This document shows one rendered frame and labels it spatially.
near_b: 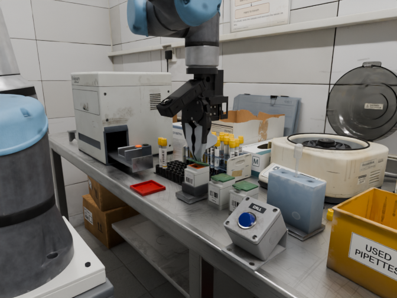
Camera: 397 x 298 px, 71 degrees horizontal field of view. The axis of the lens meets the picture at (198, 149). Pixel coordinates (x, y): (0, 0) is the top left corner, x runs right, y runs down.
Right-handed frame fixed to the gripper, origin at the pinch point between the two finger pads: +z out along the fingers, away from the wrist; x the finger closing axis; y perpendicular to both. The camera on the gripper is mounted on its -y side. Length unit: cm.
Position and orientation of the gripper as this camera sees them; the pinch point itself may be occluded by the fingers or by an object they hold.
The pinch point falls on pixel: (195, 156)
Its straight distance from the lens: 66.2
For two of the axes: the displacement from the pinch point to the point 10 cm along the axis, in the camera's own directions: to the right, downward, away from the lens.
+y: 7.6, -1.6, 6.3
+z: 0.0, 9.7, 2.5
